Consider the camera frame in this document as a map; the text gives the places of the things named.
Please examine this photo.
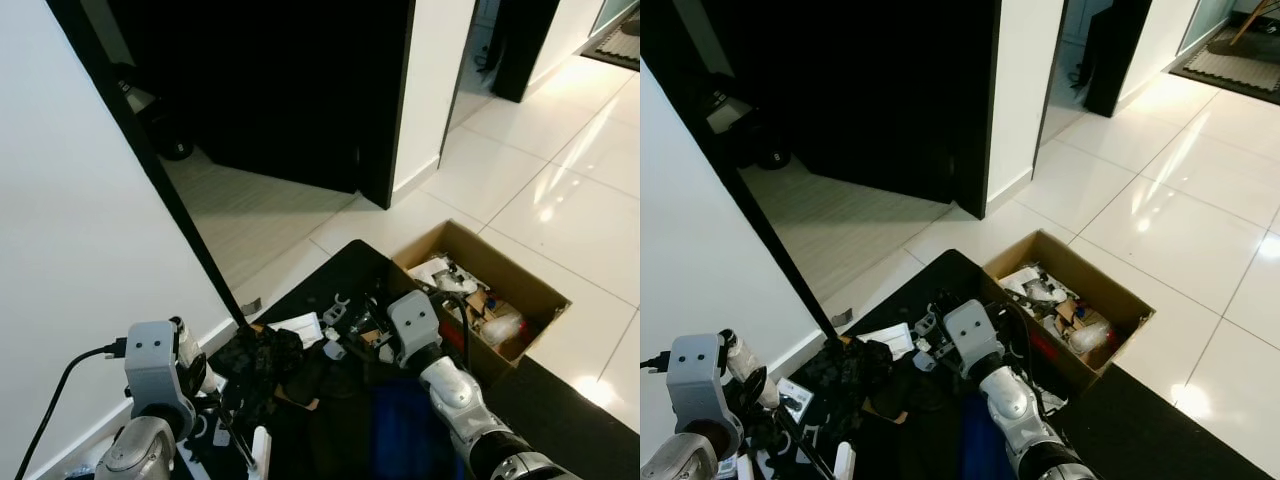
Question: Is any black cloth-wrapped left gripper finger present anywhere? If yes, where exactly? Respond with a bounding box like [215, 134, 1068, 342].
[213, 324, 305, 406]

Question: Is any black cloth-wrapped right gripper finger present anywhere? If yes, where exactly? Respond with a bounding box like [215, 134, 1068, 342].
[815, 337, 907, 413]

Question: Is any black floor mat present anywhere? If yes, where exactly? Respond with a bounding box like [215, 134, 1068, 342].
[175, 239, 641, 480]
[760, 248, 1276, 480]

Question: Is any white crumpled paper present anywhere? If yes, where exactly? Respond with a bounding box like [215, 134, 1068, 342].
[998, 265, 1051, 301]
[407, 256, 456, 291]

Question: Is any thin black stick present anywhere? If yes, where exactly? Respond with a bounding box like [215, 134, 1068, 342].
[778, 415, 836, 480]
[212, 395, 256, 476]

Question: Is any dark blue object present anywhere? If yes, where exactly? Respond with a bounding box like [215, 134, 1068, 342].
[958, 392, 1016, 480]
[372, 378, 463, 480]

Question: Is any clear plastic bag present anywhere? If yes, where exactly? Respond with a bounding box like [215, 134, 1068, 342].
[1066, 314, 1117, 359]
[478, 306, 529, 351]

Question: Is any brown cardboard box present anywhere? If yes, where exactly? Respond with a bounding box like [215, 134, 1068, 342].
[389, 219, 572, 387]
[982, 229, 1157, 397]

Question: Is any black wheeled device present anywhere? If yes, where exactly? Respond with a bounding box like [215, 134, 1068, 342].
[138, 92, 198, 163]
[733, 105, 793, 172]

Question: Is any large black door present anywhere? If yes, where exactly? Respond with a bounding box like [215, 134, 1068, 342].
[105, 0, 417, 210]
[700, 0, 1003, 220]

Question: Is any narrow black door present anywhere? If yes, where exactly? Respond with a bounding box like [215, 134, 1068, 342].
[488, 0, 562, 104]
[1083, 0, 1154, 119]

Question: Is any dark grey doormat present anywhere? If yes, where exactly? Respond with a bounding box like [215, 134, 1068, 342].
[582, 8, 641, 72]
[1168, 24, 1280, 107]

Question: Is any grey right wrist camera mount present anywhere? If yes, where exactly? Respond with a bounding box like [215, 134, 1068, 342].
[387, 289, 443, 367]
[944, 298, 1006, 377]

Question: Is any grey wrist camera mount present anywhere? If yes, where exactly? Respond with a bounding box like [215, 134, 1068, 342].
[944, 298, 1006, 377]
[666, 333, 745, 443]
[387, 289, 443, 367]
[124, 320, 198, 417]

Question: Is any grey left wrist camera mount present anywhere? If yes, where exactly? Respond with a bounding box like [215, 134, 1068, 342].
[124, 320, 198, 417]
[666, 333, 745, 443]

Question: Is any black door frame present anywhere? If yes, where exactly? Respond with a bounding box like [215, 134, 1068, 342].
[640, 0, 843, 339]
[44, 0, 253, 327]

